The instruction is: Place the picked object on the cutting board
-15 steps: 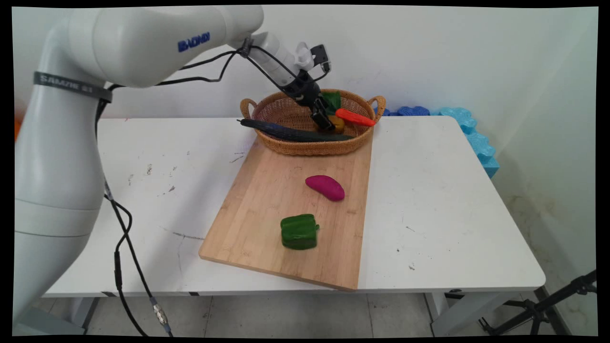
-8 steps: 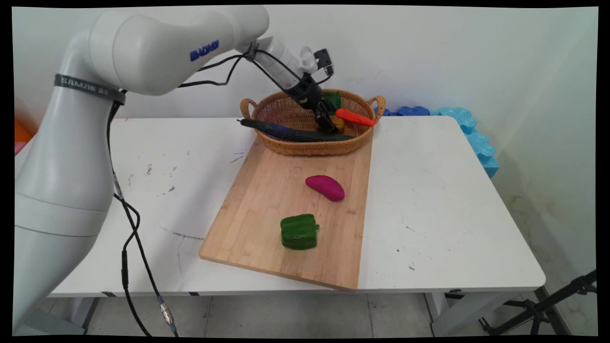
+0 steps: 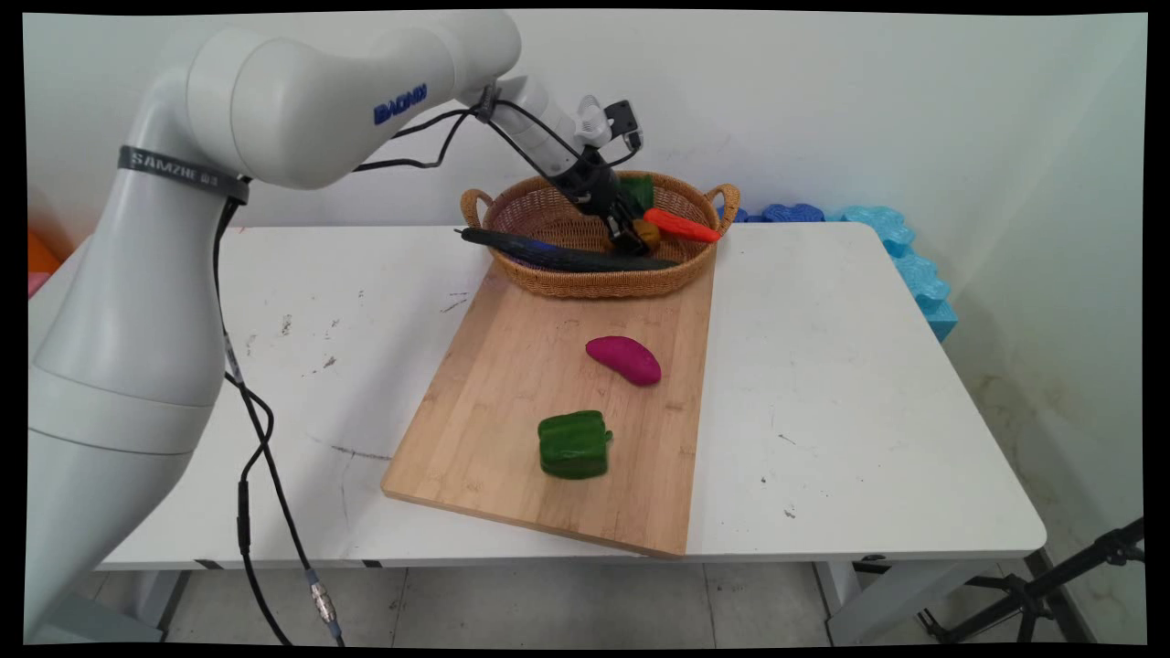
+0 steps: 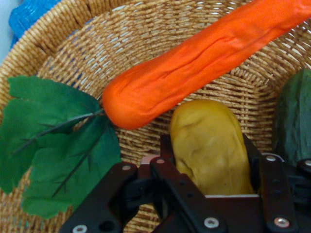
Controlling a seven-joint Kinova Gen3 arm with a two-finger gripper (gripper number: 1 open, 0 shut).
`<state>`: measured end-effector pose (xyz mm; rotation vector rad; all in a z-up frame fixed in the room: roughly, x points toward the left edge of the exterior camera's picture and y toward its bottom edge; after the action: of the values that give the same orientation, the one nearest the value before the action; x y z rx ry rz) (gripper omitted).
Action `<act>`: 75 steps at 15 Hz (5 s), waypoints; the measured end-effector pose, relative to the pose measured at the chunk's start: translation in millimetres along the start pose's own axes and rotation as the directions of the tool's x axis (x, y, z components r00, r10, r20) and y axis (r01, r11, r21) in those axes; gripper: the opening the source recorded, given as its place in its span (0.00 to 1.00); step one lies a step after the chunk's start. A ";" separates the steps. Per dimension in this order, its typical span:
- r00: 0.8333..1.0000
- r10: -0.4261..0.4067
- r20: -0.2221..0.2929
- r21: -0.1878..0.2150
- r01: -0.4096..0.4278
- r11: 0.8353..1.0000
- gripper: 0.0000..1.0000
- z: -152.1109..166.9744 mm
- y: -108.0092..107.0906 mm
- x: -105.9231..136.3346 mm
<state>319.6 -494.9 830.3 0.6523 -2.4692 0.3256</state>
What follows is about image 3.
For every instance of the black tripod stand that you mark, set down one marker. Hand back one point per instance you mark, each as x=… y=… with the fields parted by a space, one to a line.
x=1033 y=594

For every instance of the dark blue foam piece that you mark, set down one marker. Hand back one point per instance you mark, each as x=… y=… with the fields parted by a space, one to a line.
x=791 y=214

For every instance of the woven wicker basket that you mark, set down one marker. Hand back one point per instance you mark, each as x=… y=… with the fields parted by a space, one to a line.
x=539 y=215

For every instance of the purple toy sweet potato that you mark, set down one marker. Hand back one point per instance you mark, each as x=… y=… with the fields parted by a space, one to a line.
x=626 y=359

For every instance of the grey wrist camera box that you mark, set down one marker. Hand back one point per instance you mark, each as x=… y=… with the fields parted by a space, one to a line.
x=623 y=123

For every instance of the brown toy potato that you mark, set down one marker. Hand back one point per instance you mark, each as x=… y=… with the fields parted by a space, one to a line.
x=651 y=234

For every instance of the wooden cutting board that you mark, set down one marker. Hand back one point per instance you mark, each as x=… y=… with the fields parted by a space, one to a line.
x=512 y=384

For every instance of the light blue foam piece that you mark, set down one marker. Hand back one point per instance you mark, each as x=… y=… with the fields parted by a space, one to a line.
x=914 y=270

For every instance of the white table leg frame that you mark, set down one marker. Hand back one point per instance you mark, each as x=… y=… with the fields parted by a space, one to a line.
x=877 y=594

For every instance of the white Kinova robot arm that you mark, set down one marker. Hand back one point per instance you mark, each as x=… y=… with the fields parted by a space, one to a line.
x=137 y=320

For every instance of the dark green toy cucumber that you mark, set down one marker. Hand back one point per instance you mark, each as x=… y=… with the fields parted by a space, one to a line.
x=567 y=258

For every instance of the green toy bell pepper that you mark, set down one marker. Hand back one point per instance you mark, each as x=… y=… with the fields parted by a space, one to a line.
x=574 y=445

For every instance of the orange toy carrot with leaves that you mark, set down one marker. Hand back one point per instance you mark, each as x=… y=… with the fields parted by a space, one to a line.
x=681 y=227

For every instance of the orange object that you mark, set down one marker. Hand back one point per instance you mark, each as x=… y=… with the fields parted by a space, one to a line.
x=38 y=260

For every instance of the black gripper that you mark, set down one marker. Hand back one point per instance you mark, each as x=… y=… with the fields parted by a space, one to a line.
x=592 y=187

